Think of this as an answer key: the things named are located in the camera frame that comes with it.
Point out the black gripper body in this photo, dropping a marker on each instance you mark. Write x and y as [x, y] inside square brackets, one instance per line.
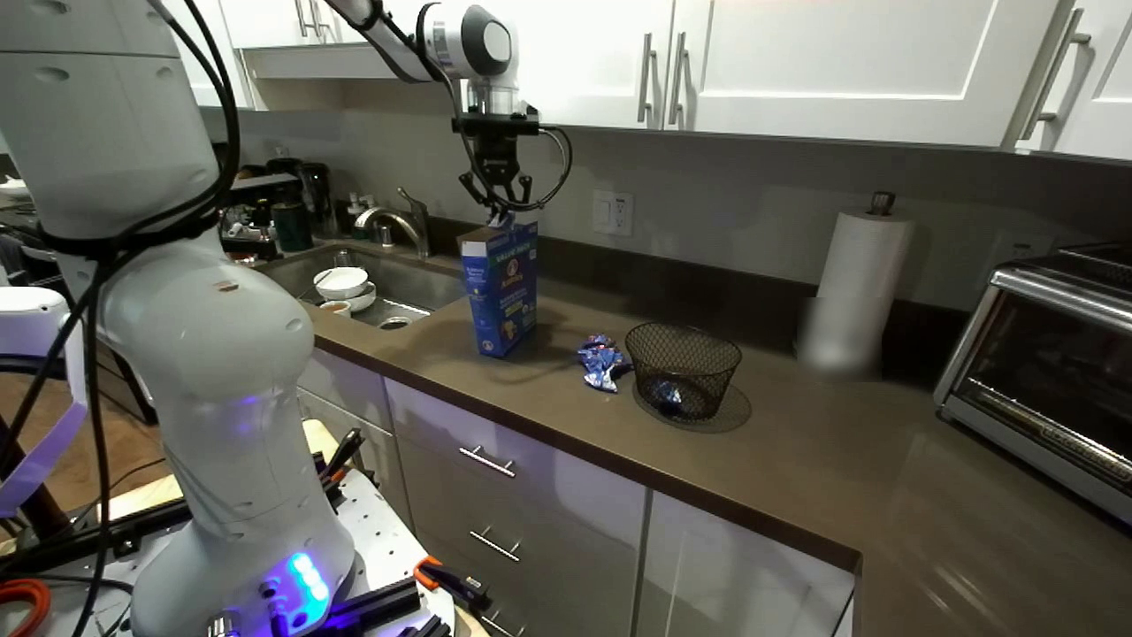
[495, 144]

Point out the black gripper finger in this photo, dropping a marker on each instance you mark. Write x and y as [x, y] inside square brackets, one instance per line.
[530, 191]
[475, 191]

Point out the blue Annie's cardboard box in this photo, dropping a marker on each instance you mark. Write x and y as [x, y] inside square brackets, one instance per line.
[501, 295]

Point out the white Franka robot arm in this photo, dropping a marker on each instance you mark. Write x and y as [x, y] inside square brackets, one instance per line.
[198, 354]

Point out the chrome sink faucet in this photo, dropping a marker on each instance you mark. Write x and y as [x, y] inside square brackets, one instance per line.
[389, 218]

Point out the stainless steel sink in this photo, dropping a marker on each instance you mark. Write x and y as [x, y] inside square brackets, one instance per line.
[408, 285]

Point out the black coffee maker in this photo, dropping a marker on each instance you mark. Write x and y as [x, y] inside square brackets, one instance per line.
[310, 187]

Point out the blue crumpled snack packet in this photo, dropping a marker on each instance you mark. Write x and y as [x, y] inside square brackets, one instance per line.
[598, 349]
[604, 375]
[666, 395]

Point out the black marker pens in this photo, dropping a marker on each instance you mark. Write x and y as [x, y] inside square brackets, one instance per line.
[340, 453]

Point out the paper towel roll on holder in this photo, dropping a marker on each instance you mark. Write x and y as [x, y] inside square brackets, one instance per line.
[857, 285]

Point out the orange black hand tool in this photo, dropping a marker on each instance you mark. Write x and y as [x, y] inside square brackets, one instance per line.
[453, 582]

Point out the white rounded device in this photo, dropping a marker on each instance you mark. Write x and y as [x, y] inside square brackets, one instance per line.
[30, 319]

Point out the silver toaster oven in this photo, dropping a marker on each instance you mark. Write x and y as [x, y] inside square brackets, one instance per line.
[1050, 365]

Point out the white wall outlet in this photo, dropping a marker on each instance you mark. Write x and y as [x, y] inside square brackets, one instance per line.
[612, 212]

